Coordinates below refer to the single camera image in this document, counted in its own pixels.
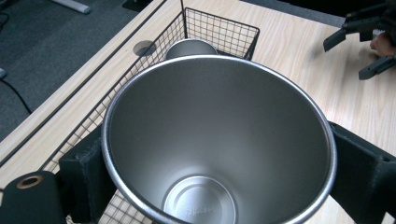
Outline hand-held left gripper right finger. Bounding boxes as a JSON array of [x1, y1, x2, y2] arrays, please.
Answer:
[[328, 120, 396, 224]]

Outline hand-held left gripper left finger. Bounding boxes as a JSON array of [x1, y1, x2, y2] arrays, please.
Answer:
[[58, 124, 118, 224]]

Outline tall orange steel cup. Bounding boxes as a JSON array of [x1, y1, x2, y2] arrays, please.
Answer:
[[101, 55, 338, 224]]

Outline black wire basket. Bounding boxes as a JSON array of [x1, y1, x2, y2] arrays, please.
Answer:
[[40, 0, 261, 224]]

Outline black stand base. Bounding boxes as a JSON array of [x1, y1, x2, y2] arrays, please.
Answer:
[[121, 0, 154, 10]]

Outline black floor cable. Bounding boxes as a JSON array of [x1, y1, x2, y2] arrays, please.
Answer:
[[0, 78, 33, 115]]

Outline dark round cable grommet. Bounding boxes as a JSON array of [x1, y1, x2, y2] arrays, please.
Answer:
[[133, 40, 157, 58]]

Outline white metal desk frame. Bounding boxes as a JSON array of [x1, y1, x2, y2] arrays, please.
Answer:
[[50, 0, 92, 15]]

